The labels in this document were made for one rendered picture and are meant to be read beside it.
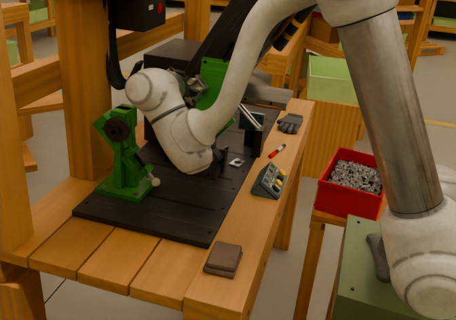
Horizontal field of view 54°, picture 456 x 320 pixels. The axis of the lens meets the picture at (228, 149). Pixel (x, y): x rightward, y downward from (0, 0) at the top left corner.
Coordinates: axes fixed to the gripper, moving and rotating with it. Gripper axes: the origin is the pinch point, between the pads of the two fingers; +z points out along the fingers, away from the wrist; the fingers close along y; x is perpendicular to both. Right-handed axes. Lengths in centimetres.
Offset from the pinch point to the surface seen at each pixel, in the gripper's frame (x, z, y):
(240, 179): 7.4, 5.4, -33.6
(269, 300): 53, 69, -96
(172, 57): 4.0, 10.4, 14.7
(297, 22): -37.0, 20.4, -0.9
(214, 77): -5.6, 5.0, -0.8
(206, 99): 0.8, 5.0, -5.0
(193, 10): 1, 76, 44
